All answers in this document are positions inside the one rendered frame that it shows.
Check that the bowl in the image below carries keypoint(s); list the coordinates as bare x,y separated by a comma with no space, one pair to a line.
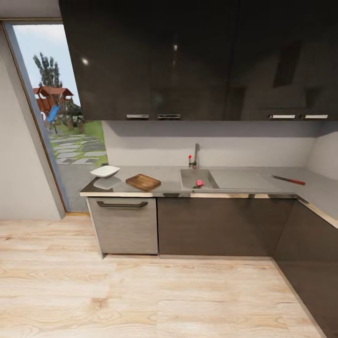
105,171

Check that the cabinet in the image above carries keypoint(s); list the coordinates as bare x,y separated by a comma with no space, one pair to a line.
284,64
150,60

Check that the cutting board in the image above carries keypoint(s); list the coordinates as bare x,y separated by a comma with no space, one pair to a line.
143,182

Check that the dishwasher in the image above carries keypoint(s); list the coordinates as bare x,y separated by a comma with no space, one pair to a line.
126,224

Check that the fixed window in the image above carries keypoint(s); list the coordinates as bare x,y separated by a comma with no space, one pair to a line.
73,147

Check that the drop in sink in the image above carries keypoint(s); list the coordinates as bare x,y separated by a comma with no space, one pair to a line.
223,179

